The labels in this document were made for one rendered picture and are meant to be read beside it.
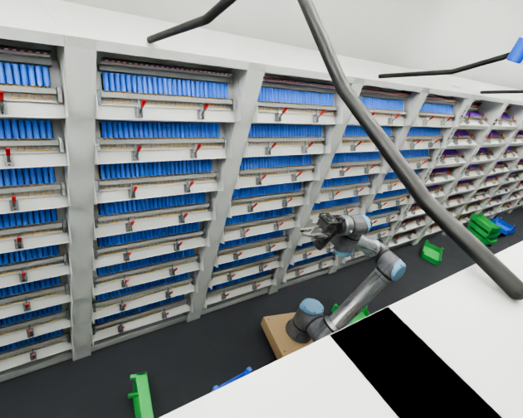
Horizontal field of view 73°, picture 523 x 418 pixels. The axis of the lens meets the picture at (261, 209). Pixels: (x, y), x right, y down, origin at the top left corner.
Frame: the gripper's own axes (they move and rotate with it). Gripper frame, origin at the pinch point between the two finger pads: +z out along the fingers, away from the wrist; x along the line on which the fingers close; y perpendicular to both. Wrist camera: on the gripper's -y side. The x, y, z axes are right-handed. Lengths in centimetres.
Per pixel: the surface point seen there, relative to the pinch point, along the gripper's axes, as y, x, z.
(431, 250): -107, -67, -291
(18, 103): 23, -51, 95
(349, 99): 66, 39, 48
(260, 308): -119, -52, -51
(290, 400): 52, 75, 80
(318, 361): 52, 73, 76
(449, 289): 53, 71, 52
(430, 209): 57, 61, 46
